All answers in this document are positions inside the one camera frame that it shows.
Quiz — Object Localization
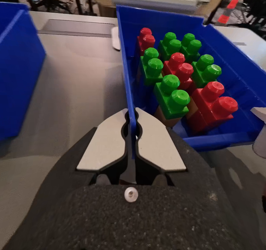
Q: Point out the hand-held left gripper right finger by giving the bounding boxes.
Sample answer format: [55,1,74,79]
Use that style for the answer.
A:
[135,107,187,171]

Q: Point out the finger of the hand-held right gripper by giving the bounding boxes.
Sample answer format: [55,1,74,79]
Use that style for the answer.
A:
[252,127,266,158]
[250,107,266,123]

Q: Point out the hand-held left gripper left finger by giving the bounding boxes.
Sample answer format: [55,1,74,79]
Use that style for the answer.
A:
[76,108,130,171]

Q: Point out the blue storage bin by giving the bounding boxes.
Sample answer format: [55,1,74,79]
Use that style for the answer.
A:
[116,4,266,152]
[0,2,46,140]

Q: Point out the cluster of mega block bridges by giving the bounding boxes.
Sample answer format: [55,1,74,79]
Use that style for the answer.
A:
[135,27,239,134]

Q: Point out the orange traffic cone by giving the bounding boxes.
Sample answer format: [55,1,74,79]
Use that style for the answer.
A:
[217,0,242,24]

